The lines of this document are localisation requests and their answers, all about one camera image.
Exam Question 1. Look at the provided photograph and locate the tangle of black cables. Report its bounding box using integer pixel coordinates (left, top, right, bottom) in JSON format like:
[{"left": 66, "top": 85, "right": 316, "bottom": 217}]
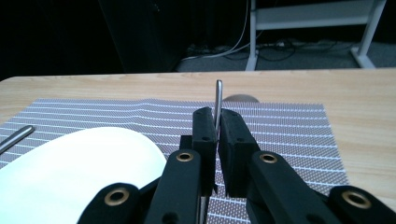
[{"left": 257, "top": 37, "right": 357, "bottom": 63}]

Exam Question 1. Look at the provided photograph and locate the metal utensil handle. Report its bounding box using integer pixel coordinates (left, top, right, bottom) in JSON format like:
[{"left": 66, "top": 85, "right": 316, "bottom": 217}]
[{"left": 0, "top": 124, "right": 36, "bottom": 155}]

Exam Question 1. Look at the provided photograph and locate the black cabinet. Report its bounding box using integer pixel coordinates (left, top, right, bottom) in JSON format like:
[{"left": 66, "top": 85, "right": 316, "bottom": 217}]
[{"left": 98, "top": 0, "right": 194, "bottom": 75}]

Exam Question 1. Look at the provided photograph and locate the white round plate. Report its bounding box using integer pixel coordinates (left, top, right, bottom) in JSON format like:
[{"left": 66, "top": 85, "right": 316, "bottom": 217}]
[{"left": 0, "top": 126, "right": 168, "bottom": 224}]

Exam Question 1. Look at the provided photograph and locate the white metal stand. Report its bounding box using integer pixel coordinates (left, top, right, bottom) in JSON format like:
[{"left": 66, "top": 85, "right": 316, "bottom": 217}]
[{"left": 245, "top": 0, "right": 389, "bottom": 72}]

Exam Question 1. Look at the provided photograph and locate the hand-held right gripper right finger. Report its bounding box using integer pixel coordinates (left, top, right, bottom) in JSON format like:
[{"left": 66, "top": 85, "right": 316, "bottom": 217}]
[{"left": 218, "top": 108, "right": 262, "bottom": 199}]

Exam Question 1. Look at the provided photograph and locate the white floor cable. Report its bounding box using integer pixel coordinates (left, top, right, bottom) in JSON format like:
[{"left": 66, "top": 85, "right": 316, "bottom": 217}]
[{"left": 181, "top": 0, "right": 260, "bottom": 62}]

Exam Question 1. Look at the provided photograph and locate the grey striped placemat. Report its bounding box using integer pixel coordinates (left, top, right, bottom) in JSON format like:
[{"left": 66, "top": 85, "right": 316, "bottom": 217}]
[{"left": 0, "top": 98, "right": 350, "bottom": 224}]

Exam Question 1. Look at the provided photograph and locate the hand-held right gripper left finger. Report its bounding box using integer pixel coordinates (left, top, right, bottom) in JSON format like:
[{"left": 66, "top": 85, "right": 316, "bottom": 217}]
[{"left": 179, "top": 106, "right": 219, "bottom": 198}]

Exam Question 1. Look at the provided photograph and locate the round metal table grommet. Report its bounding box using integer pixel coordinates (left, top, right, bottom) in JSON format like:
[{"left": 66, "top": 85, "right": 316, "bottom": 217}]
[{"left": 222, "top": 93, "right": 261, "bottom": 105}]

